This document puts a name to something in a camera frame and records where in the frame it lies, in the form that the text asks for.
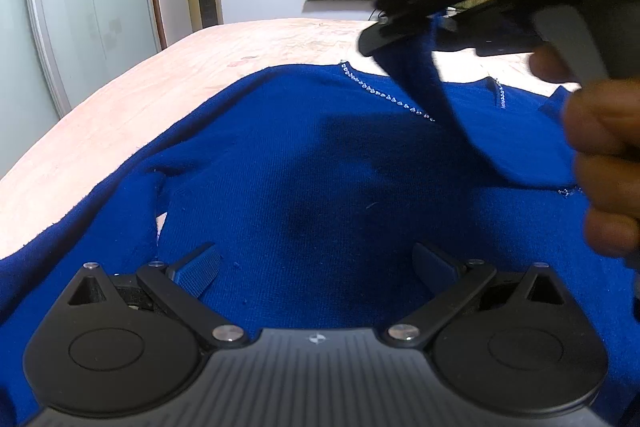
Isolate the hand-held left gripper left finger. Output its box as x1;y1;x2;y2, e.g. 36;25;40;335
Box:
67;243;247;350

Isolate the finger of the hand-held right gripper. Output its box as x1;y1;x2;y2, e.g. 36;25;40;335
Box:
442;7;543;58
357;14;436;58

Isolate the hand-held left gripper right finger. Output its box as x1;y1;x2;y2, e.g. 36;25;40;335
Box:
387;242;567;350

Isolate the blue knit sweater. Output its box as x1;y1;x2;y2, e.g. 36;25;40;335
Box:
0;14;640;427

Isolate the person's right hand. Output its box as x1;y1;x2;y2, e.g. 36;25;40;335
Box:
530;47;640;270

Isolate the bed with pink sheet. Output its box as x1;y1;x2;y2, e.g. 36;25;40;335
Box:
0;18;581;260

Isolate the frosted glass sliding door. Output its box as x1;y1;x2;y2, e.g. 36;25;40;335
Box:
0;0;163;180

